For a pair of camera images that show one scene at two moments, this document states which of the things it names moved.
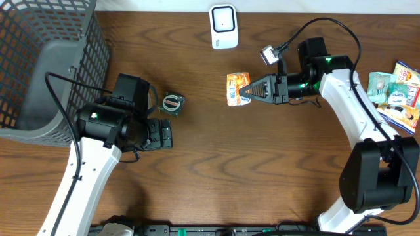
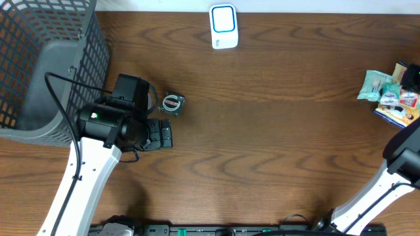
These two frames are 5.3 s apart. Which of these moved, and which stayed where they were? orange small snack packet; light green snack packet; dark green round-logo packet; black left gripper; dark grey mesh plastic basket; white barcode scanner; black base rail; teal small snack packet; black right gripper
Moved: light green snack packet; teal small snack packet; black right gripper; orange small snack packet
Stayed: black base rail; black left gripper; dark grey mesh plastic basket; white barcode scanner; dark green round-logo packet
